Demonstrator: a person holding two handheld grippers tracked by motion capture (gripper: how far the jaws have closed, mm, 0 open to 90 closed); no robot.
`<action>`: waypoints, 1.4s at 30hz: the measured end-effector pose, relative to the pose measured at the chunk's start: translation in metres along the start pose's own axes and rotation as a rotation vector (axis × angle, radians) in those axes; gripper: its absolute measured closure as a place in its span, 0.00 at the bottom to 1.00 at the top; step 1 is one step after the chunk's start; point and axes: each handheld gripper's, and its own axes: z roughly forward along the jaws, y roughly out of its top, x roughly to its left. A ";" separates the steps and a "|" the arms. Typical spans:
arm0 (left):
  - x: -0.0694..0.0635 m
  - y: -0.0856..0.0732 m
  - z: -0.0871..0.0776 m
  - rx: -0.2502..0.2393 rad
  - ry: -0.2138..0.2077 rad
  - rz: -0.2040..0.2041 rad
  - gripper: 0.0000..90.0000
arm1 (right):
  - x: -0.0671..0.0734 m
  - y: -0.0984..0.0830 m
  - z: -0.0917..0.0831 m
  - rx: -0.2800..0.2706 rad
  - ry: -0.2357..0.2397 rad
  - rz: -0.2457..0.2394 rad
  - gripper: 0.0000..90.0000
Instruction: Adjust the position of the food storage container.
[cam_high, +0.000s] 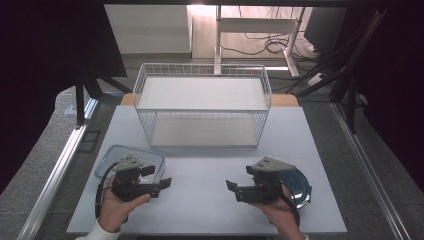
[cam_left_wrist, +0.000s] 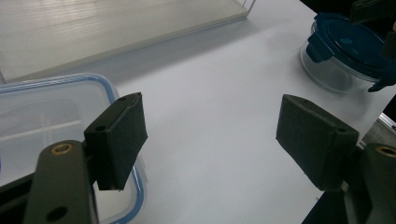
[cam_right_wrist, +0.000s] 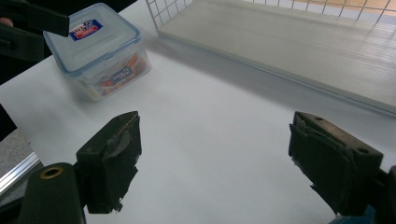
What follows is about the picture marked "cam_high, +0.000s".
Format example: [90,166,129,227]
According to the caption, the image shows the clear rectangular food container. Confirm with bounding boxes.
[94,144,167,185]

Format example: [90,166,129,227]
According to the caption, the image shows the white power strip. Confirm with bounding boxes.
[305,70,325,88]

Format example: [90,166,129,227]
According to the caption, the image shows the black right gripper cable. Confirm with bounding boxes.
[279,181,301,228]

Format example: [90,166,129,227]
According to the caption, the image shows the wooden table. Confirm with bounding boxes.
[119,93,300,108]

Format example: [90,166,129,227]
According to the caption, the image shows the black metal stand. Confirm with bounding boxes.
[74,64,133,130]
[329,71,368,135]

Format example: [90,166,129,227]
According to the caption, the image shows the white desk frame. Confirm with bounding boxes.
[214,4,307,79]

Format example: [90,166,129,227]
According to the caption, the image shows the round dark blue-rimmed lid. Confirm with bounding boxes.
[278,167,313,210]

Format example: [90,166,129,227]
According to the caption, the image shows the person's left hand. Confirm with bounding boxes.
[98,174,153,233]

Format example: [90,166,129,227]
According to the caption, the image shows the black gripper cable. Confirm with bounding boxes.
[279,181,301,228]
[94,161,120,220]

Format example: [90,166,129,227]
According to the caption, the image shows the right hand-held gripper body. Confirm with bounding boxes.
[235,156,297,205]

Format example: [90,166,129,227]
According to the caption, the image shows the black floor cables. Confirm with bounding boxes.
[220,5,322,63]

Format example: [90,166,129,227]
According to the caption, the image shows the aluminium rail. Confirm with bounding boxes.
[329,101,414,240]
[16,97,100,240]

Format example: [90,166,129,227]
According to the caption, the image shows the person's right hand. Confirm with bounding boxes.
[249,184,301,231]

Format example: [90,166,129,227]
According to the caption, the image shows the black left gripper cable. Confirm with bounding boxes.
[94,161,120,220]

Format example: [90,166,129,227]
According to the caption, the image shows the white cabinet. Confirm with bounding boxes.
[104,3,193,55]

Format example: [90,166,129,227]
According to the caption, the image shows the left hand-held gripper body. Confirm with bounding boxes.
[110,154,161,203]

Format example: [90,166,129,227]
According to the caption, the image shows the white two-tier wire rack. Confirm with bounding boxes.
[132,62,273,149]

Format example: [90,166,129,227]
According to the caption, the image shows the black curtain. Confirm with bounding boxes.
[333,0,424,194]
[0,0,128,195]

